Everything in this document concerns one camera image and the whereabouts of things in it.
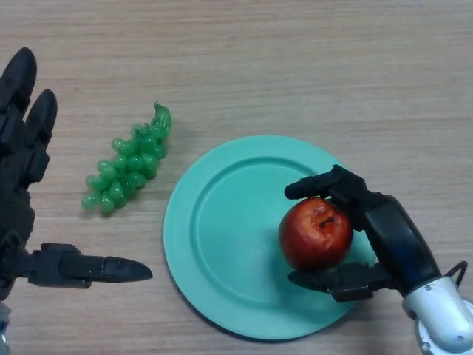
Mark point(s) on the green grape bunch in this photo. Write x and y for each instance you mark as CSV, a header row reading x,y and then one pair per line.
x,y
129,166

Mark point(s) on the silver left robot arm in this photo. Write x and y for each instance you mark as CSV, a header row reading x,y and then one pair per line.
x,y
3,329

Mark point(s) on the red apple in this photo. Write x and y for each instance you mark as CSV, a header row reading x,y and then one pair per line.
x,y
314,236

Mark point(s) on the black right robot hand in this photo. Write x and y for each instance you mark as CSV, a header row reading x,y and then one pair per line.
x,y
399,244

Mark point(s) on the green round plate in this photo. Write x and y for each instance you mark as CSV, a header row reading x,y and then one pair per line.
x,y
229,236

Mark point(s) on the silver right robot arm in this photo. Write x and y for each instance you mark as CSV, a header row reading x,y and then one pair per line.
x,y
443,318

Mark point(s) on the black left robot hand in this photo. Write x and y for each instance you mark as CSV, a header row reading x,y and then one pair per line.
x,y
16,185

